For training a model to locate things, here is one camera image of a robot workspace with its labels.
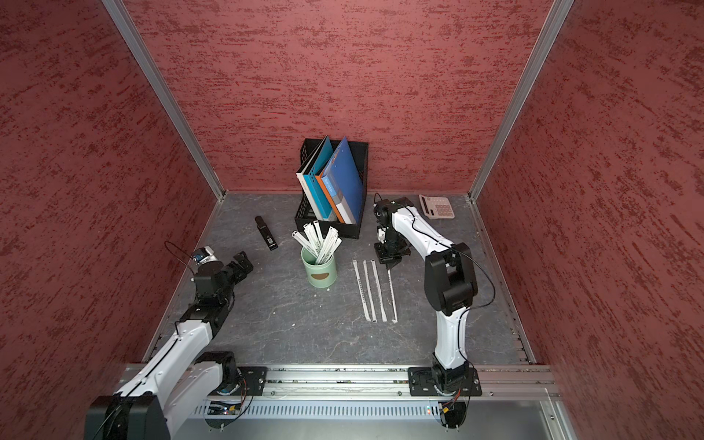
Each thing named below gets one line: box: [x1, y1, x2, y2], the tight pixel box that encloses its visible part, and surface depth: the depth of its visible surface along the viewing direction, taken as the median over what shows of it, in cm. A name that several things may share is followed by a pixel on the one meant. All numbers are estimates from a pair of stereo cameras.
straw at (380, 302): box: [370, 259, 388, 323], surface depth 91 cm
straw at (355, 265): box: [352, 259, 372, 323], surface depth 94 cm
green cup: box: [300, 246, 337, 289], surface depth 89 cm
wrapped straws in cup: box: [291, 220, 343, 265], surface depth 87 cm
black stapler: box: [254, 215, 279, 252], surface depth 106 cm
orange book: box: [315, 172, 353, 225], surface depth 94 cm
